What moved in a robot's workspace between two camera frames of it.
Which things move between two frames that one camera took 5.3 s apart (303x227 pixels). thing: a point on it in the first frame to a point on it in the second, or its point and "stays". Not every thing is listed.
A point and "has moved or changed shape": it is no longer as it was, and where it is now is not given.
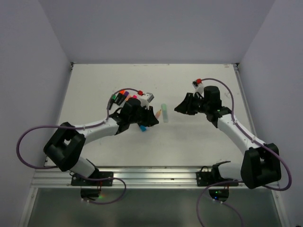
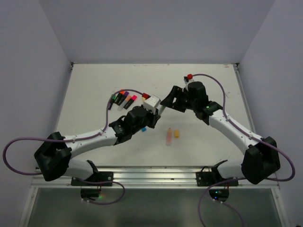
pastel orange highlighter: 157,114 has moved or changed shape
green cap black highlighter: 113,98 stays
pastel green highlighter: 164,112 has moved or changed shape
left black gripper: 150,120 stays
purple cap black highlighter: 123,98 stays
